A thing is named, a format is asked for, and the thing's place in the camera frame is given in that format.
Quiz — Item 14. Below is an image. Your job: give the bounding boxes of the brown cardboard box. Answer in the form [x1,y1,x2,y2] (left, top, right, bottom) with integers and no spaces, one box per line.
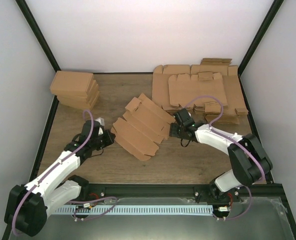
[111,93,175,161]

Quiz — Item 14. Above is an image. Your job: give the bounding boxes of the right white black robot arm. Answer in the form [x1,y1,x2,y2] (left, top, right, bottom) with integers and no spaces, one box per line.
[169,108,273,202]

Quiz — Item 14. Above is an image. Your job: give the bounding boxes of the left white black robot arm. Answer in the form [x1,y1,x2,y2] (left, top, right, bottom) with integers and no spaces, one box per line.
[4,117,115,237]

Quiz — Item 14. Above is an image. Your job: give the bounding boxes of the bottom folded cardboard box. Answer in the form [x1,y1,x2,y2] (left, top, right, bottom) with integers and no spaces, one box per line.
[57,94,99,110]

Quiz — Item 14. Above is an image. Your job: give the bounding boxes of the folded cardboard box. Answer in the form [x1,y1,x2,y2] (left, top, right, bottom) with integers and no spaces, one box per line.
[57,83,99,102]
[50,70,93,97]
[57,94,99,110]
[57,90,99,105]
[54,80,98,98]

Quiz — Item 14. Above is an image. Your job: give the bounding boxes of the top folded cardboard box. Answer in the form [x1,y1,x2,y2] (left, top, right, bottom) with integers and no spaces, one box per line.
[50,70,93,97]

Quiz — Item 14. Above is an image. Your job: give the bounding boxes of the pile of flat cardboard blanks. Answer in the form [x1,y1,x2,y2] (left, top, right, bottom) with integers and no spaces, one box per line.
[152,58,248,124]

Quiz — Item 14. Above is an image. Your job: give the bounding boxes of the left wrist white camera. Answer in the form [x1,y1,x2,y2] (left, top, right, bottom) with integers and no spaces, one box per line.
[94,117,105,128]

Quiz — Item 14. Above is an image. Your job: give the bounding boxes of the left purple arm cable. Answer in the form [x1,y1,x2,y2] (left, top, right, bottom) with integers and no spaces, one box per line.
[12,109,119,237]

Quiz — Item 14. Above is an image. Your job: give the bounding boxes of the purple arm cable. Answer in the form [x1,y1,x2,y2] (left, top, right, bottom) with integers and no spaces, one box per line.
[184,94,266,221]
[12,109,119,237]

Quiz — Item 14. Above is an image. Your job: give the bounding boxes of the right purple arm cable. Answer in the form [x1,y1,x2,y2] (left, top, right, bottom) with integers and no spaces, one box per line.
[184,94,266,221]

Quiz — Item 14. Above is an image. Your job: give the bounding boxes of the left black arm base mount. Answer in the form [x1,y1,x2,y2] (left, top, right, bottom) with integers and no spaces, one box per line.
[72,183,107,202]

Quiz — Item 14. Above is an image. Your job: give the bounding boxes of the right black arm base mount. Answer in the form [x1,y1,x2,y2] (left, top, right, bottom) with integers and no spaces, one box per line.
[193,184,240,204]

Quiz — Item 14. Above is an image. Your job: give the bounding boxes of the light blue slotted cable duct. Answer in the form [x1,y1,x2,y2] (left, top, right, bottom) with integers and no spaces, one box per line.
[54,205,213,216]

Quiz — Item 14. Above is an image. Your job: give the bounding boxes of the black aluminium frame rail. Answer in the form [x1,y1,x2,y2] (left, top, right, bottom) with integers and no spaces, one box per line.
[20,183,283,201]

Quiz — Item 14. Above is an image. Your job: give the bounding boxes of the right black corner frame post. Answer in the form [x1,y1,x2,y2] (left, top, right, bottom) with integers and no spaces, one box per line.
[240,0,285,74]

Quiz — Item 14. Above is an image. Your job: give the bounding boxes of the black corner frame post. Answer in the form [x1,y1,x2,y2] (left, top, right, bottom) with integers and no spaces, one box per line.
[15,0,61,72]
[240,0,285,74]

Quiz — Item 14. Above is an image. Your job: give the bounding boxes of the left black corner frame post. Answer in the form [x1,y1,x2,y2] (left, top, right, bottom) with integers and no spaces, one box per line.
[15,0,61,72]

